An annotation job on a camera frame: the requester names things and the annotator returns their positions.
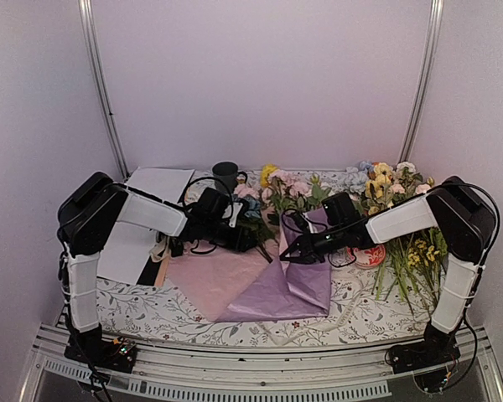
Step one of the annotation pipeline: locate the blue hydrangea stem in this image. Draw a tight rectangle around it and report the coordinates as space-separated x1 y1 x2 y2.
232 194 275 263

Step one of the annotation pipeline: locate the red patterned bowl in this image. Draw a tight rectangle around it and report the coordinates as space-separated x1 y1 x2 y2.
349 245 386 269

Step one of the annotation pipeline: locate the white printed ribbon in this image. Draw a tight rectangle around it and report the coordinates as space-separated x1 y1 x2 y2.
256 274 365 347

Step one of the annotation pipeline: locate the left aluminium frame post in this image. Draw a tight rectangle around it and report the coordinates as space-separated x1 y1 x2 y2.
78 0 130 178

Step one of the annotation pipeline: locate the front aluminium rail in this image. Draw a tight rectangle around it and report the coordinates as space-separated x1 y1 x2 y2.
19 325 503 401

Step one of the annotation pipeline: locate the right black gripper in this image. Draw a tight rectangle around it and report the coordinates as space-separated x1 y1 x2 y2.
279 224 345 265

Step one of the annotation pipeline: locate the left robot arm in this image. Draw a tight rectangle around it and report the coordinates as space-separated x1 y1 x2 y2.
57 172 259 363

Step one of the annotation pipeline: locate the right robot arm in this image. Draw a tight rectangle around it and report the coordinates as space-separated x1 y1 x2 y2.
279 176 500 365

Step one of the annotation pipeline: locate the yellow flower stem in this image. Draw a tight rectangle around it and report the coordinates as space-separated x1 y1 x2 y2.
260 164 278 188

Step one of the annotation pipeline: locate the pile of fake flowers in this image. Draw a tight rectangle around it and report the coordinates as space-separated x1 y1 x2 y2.
338 162 448 313

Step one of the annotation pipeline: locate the right aluminium frame post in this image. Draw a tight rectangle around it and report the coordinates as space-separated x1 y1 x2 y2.
398 0 444 162

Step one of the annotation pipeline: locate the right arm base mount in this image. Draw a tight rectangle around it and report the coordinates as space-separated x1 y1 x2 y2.
385 335 460 374

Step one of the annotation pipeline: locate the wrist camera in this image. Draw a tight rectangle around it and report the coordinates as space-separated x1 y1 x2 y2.
226 199 247 228
280 209 314 240

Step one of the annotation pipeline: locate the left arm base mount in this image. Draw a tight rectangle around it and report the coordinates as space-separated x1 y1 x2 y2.
64 333 137 374

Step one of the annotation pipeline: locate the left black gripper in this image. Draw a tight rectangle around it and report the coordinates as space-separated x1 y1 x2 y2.
205 219 258 253

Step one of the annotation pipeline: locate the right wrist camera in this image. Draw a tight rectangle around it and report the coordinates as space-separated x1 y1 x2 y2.
280 209 314 240

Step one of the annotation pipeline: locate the dark grey mug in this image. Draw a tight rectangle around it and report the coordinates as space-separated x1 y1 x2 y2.
211 162 248 191

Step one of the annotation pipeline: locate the pink wrapping paper sheet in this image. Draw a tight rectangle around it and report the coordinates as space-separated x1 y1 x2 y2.
167 208 332 323

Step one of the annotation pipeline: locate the aluminium frame post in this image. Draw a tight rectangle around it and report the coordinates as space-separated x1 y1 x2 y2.
78 0 130 178
398 0 444 162

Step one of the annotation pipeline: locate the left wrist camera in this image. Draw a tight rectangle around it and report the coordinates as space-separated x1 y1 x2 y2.
226 199 247 228

